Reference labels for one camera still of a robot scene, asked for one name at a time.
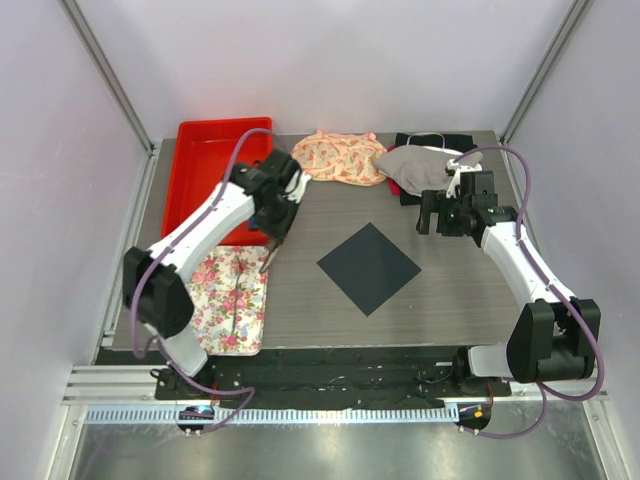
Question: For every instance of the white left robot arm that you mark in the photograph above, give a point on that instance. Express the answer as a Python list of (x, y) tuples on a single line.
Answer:
[(154, 279)]

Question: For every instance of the iridescent rainbow fork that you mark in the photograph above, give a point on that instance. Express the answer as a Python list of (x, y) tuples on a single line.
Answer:
[(236, 292)]

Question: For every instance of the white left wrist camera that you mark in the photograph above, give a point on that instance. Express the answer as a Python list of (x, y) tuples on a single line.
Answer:
[(296, 188)]

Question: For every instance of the grey cloth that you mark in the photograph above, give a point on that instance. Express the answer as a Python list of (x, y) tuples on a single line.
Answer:
[(417, 168)]

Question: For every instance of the floral rectangular tray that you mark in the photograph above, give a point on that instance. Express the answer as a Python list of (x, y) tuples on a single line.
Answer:
[(229, 293)]

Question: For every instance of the white slotted cable duct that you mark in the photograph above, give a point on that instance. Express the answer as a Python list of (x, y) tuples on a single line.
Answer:
[(200, 415)]

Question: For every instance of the black cloth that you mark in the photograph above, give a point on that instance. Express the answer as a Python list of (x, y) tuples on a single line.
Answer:
[(458, 142)]

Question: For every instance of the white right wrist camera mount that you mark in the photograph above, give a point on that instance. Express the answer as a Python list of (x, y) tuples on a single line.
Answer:
[(454, 171)]

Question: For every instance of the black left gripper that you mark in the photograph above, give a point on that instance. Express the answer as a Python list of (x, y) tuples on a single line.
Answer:
[(277, 232)]

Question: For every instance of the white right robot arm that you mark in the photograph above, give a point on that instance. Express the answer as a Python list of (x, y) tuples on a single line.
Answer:
[(553, 336)]

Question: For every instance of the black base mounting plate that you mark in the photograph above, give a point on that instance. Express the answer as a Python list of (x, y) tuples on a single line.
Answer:
[(370, 378)]

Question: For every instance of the dark navy paper napkin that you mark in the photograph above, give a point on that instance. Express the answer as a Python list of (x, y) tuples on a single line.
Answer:
[(368, 268)]

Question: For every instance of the orange patterned cloth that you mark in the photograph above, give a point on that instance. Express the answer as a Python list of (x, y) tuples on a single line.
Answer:
[(344, 158)]

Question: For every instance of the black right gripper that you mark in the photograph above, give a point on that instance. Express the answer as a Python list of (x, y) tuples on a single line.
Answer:
[(435, 201)]

